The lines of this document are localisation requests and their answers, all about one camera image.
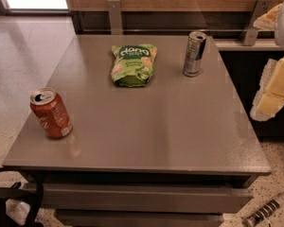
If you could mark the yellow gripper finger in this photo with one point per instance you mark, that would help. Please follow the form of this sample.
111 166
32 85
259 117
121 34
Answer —
267 21
269 99

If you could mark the silver blue redbull can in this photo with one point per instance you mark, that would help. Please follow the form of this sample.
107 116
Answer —
194 52

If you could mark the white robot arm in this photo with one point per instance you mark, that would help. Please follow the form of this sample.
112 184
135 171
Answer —
279 31

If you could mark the red coke can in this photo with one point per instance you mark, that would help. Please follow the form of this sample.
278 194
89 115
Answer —
51 113

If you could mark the striped tool on floor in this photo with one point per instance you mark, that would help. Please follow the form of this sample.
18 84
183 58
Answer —
265 211

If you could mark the green chip bag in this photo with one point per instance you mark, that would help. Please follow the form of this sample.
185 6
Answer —
134 64

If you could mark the grey table with drawers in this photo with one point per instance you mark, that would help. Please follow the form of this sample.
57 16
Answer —
180 152

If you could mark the black chair base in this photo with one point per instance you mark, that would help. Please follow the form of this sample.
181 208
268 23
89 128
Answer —
33 199

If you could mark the left metal wall bracket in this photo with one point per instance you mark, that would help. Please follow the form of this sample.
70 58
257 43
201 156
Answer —
115 17

